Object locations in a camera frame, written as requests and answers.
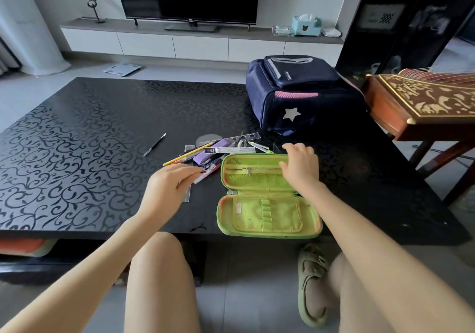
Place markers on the person's right hand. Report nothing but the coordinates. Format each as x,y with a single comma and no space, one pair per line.
302,169

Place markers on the person's left hand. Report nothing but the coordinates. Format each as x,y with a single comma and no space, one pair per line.
161,195

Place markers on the person's left thumb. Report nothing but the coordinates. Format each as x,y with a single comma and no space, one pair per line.
187,181

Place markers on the person's right thumb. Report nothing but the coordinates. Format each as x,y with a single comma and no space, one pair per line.
285,167

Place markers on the pink and white pen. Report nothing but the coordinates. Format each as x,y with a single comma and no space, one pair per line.
209,172

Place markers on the green fabric pencil case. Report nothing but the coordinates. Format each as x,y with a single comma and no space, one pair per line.
259,210

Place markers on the person's right forearm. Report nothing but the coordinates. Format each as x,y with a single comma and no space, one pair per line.
371,254

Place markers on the person's left forearm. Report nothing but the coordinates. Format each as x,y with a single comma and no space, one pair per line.
85,269

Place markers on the clear set square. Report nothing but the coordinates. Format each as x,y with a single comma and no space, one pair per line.
278,149

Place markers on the yellow pencil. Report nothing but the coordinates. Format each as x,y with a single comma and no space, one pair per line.
189,154

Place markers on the blue pen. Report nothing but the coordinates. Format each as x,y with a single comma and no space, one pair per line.
212,162

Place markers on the green and white pen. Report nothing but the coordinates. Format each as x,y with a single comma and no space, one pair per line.
258,146

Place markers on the clear stencil ruler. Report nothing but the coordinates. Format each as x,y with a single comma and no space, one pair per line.
254,136

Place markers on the purple box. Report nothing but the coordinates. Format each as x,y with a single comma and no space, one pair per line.
217,146

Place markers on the clear protractor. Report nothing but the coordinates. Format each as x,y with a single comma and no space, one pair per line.
207,138

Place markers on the black pen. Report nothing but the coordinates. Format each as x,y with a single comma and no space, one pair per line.
154,145

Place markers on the metal drawing compass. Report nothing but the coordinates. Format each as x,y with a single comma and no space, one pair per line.
242,140

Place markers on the white and black flat ruler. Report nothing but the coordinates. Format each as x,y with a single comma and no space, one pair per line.
230,150

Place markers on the navy school backpack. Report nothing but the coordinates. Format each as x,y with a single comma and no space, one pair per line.
297,95

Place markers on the green slipper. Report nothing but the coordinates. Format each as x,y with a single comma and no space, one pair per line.
311,269

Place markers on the person's left leg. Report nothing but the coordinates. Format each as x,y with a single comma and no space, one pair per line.
159,288

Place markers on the person's leg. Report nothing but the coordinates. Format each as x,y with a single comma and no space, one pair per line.
159,288
334,292

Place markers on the white bathroom scale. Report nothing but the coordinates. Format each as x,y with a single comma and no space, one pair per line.
121,69

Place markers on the person's right leg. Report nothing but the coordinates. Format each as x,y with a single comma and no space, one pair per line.
334,292

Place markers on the clear glass tray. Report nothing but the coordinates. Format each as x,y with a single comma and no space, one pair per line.
282,31

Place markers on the white media cabinet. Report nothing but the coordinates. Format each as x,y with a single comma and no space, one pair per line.
200,45

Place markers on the teal tissue box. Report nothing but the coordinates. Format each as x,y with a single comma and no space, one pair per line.
306,26

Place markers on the white tissue packet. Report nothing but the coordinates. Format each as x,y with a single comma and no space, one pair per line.
331,32

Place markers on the wooden inlaid zither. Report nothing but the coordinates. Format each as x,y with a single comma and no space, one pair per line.
426,102

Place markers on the black table lower shelf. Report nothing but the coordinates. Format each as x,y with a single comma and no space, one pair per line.
55,266

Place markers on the wooden zither stand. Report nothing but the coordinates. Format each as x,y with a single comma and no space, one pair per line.
445,162

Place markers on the orange and green cushion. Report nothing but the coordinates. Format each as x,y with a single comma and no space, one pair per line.
22,246

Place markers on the black glass cabinet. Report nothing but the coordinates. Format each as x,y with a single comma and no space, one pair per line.
408,20

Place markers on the black rabbit ornament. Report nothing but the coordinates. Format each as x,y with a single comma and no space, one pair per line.
93,6

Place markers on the grey curtain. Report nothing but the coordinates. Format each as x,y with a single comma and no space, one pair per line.
7,56

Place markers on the white standing air conditioner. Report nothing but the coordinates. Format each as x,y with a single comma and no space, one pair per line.
29,28

